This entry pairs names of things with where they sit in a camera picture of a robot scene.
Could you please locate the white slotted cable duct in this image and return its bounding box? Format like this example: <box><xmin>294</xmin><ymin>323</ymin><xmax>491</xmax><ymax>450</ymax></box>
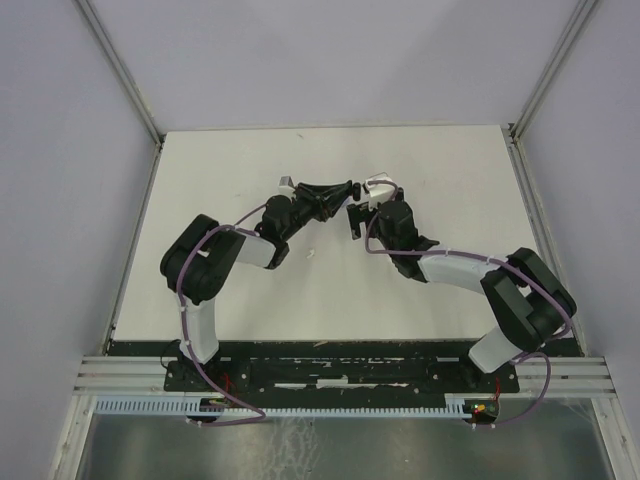
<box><xmin>94</xmin><ymin>395</ymin><xmax>471</xmax><ymax>420</ymax></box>

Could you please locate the aluminium front rail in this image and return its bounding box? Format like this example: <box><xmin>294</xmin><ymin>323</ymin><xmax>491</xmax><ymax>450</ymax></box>
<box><xmin>73</xmin><ymin>356</ymin><xmax>616</xmax><ymax>399</ymax></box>

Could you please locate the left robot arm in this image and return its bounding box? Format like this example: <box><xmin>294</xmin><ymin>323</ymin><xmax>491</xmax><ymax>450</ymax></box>
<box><xmin>160</xmin><ymin>177</ymin><xmax>361</xmax><ymax>390</ymax></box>

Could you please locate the aluminium frame post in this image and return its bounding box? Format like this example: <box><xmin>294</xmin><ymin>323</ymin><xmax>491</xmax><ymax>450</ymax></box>
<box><xmin>509</xmin><ymin>0</ymin><xmax>601</xmax><ymax>143</ymax></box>
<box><xmin>74</xmin><ymin>0</ymin><xmax>166</xmax><ymax>151</ymax></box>

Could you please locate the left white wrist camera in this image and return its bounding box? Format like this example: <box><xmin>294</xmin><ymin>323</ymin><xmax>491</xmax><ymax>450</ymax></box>
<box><xmin>278</xmin><ymin>176</ymin><xmax>295</xmax><ymax>195</ymax></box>

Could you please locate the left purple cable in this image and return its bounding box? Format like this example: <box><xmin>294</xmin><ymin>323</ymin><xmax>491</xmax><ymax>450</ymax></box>
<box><xmin>175</xmin><ymin>202</ymin><xmax>269</xmax><ymax>429</ymax></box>

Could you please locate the black round charging case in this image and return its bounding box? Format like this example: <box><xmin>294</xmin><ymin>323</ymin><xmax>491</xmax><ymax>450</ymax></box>
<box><xmin>351</xmin><ymin>183</ymin><xmax>362</xmax><ymax>201</ymax></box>

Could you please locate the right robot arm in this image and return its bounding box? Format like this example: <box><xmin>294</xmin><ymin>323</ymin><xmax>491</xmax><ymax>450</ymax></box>
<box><xmin>347</xmin><ymin>200</ymin><xmax>577</xmax><ymax>391</ymax></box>

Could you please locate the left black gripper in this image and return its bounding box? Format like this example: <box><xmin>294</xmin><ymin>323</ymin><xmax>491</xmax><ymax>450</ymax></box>
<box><xmin>281</xmin><ymin>182</ymin><xmax>351</xmax><ymax>241</ymax></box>

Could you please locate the left aluminium frame post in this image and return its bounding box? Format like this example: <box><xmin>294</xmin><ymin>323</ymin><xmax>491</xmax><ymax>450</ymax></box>
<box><xmin>74</xmin><ymin>0</ymin><xmax>166</xmax><ymax>151</ymax></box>

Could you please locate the right controller board with LEDs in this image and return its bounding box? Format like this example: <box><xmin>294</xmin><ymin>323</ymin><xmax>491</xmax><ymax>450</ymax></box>
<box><xmin>470</xmin><ymin>400</ymin><xmax>500</xmax><ymax>424</ymax></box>

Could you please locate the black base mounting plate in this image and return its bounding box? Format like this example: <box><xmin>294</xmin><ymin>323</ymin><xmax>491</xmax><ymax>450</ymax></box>
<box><xmin>164</xmin><ymin>340</ymin><xmax>520</xmax><ymax>408</ymax></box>

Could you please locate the right aluminium frame post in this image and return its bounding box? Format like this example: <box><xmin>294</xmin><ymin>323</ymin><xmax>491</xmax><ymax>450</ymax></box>
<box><xmin>509</xmin><ymin>0</ymin><xmax>601</xmax><ymax>143</ymax></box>

